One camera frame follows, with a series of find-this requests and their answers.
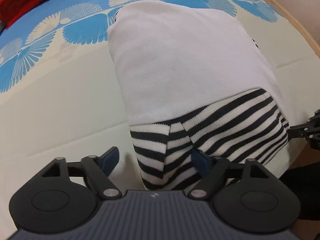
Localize striped white hooded sweater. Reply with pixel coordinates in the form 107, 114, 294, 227
107, 1, 289, 191

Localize blue patterned bed sheet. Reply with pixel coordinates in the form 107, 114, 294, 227
1, 0, 312, 239

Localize wooden bed frame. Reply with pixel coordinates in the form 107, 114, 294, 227
237, 0, 320, 170

